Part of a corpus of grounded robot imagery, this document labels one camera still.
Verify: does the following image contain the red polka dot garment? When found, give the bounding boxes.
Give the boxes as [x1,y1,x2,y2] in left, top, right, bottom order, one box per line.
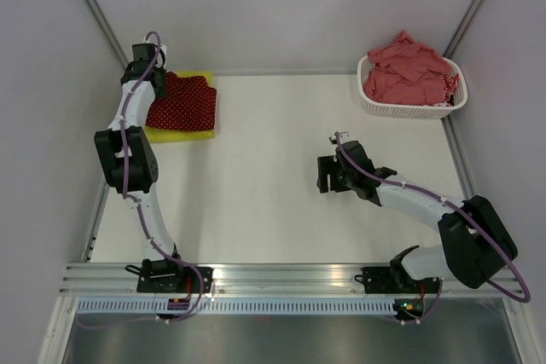
[145,72,218,133]

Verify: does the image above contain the yellow-green trousers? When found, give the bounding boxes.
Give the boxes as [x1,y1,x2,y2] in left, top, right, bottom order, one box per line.
[143,70,215,143]

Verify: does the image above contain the pink red garment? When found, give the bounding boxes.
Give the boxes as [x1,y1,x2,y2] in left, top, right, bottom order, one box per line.
[363,31,459,107]

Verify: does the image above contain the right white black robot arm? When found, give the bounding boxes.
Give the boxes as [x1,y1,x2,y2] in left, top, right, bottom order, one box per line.
[317,133,518,292]

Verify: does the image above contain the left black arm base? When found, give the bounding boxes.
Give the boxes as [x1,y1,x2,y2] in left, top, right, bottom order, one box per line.
[125,259,213,294]

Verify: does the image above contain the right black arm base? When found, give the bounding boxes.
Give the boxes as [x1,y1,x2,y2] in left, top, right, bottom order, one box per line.
[353,266,439,295]

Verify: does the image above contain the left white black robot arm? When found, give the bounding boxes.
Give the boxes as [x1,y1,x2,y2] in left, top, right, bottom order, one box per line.
[94,39,186,292]

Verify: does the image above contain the white plastic laundry basket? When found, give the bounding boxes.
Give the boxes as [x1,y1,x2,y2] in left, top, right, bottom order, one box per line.
[357,55,468,119]

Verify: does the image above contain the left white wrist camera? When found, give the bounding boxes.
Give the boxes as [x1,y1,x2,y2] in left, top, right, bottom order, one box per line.
[145,41,167,67]

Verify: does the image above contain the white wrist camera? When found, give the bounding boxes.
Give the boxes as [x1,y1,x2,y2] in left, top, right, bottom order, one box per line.
[328,131,353,145]
[145,41,167,67]

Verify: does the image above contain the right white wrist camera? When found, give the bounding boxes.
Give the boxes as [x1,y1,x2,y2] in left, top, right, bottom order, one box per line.
[328,131,353,145]

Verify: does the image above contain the left aluminium frame post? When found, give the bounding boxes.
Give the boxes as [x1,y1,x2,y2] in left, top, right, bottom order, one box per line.
[82,0,129,70]

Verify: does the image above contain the aluminium frame post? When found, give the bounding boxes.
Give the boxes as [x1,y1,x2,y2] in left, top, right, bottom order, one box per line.
[82,0,129,70]
[443,0,486,59]

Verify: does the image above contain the white slotted cable duct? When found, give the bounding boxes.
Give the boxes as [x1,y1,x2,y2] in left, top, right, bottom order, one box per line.
[76,297,395,315]

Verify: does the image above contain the aluminium mounting rail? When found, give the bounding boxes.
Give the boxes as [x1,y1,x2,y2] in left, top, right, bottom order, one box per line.
[57,259,525,297]

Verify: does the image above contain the right aluminium frame post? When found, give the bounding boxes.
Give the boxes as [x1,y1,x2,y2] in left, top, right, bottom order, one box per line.
[443,0,486,59]

